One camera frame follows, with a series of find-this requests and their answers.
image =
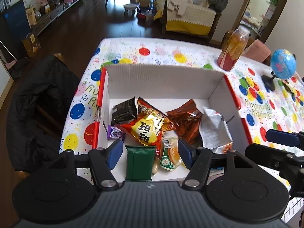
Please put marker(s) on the tv cabinet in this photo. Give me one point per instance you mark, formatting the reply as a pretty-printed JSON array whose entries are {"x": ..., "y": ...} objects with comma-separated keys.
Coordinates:
[{"x": 57, "y": 7}]

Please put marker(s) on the black cabinet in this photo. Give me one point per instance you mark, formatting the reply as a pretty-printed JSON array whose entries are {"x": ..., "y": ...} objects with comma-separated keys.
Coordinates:
[{"x": 14, "y": 26}]

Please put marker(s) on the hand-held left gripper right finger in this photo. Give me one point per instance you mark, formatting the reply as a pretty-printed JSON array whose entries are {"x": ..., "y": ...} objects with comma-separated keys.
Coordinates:
[{"x": 186, "y": 153}]

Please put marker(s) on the clear bread packet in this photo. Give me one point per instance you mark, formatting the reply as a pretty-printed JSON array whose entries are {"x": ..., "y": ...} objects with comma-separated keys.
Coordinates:
[{"x": 169, "y": 156}]

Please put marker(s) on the blue desk globe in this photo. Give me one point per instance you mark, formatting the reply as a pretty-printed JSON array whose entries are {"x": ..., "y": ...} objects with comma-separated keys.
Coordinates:
[{"x": 282, "y": 64}]

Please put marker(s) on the small orange snack packet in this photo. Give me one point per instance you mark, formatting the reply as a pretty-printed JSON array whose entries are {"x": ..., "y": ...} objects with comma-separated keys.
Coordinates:
[{"x": 224, "y": 149}]

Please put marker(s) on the red and yellow snack packet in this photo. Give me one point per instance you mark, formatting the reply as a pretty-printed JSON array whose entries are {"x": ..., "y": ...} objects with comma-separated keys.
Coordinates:
[{"x": 147, "y": 128}]

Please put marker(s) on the sofa with yellow cover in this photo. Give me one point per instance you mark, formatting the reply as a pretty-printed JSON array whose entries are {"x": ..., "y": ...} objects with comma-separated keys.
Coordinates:
[{"x": 190, "y": 16}]

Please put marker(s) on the pencil-shaped wafer stick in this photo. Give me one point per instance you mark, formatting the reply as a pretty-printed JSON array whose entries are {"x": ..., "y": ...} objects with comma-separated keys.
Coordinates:
[{"x": 156, "y": 166}]

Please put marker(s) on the red and white cardboard box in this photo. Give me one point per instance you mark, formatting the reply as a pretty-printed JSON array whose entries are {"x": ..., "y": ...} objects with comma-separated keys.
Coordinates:
[{"x": 166, "y": 83}]

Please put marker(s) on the white snack packet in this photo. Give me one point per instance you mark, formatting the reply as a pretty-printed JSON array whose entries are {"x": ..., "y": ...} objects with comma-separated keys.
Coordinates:
[{"x": 213, "y": 128}]

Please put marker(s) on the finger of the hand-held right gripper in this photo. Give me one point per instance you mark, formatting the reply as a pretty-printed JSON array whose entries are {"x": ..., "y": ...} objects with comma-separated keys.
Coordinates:
[
  {"x": 266, "y": 155},
  {"x": 282, "y": 137}
]

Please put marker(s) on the green snack packet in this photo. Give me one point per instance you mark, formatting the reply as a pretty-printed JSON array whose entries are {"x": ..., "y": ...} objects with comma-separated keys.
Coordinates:
[{"x": 140, "y": 162}]

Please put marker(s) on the purple candy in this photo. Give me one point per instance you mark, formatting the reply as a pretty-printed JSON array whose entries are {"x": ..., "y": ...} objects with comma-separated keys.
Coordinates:
[{"x": 115, "y": 132}]

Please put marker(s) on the small round stool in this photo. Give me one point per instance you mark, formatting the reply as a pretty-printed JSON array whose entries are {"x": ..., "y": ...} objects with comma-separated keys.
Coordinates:
[{"x": 130, "y": 8}]

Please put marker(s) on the black snack packet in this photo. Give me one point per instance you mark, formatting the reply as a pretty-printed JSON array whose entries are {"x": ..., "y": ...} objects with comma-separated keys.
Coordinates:
[{"x": 124, "y": 111}]

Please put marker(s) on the black jacket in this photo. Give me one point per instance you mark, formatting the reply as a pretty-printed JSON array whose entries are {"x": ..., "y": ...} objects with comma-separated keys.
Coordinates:
[{"x": 40, "y": 109}]

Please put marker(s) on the brown snack packet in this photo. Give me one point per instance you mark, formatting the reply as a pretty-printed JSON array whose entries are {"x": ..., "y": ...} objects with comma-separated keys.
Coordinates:
[{"x": 187, "y": 121}]

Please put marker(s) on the toy truck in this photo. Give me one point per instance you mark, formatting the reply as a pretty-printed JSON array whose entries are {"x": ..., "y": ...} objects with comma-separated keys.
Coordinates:
[{"x": 145, "y": 1}]

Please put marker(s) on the amber drink bottle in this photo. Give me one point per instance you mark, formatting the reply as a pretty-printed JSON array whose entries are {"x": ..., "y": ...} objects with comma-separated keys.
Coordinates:
[{"x": 234, "y": 49}]

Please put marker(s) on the yellow paper bag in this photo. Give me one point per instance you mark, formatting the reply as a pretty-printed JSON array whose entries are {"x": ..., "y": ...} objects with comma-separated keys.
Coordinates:
[{"x": 32, "y": 44}]

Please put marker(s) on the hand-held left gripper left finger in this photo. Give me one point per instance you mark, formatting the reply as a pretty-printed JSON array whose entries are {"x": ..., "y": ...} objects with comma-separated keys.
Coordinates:
[{"x": 115, "y": 153}]

